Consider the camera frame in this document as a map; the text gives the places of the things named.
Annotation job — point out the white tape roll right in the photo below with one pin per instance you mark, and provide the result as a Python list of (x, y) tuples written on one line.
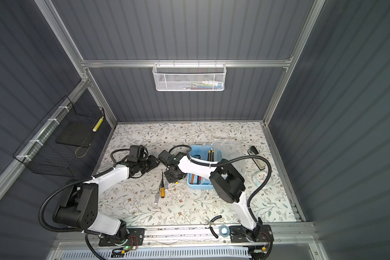
[(259, 177)]

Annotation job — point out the white wire mesh basket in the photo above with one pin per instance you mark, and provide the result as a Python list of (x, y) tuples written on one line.
[(167, 78)]

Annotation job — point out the orange handled screwdriver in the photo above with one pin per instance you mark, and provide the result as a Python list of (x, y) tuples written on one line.
[(162, 187)]

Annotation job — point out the markers in white basket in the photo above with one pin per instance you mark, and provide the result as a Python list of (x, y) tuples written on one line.
[(202, 85)]

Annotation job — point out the aluminium rail front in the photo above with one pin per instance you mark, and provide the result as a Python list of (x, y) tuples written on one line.
[(199, 235)]

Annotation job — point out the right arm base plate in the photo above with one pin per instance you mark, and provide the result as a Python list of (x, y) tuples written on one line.
[(261, 233)]

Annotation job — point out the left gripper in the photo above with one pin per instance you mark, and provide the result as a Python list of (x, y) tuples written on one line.
[(153, 163)]

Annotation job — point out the blue tape roll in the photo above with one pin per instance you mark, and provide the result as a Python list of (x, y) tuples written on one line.
[(224, 231)]

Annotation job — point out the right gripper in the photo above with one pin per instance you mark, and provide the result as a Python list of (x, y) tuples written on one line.
[(169, 179)]

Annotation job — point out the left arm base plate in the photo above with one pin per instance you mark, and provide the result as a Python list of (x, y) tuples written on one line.
[(134, 237)]

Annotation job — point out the yellow marker in basket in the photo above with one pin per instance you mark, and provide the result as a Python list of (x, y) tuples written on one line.
[(98, 124)]

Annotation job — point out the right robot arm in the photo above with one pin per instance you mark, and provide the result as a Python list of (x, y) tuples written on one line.
[(226, 180)]

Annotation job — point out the white perforated vent strip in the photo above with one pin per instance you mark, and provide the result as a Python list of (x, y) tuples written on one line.
[(183, 253)]

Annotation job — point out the black wire basket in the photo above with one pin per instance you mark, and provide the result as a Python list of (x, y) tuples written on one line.
[(65, 146)]

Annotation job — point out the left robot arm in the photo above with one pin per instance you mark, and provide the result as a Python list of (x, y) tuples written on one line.
[(78, 207)]

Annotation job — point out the clear handled small screwdriver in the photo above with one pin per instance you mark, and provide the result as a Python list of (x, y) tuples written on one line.
[(157, 198)]

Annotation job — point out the black foam pad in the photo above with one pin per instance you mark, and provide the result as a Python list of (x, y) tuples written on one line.
[(78, 134)]

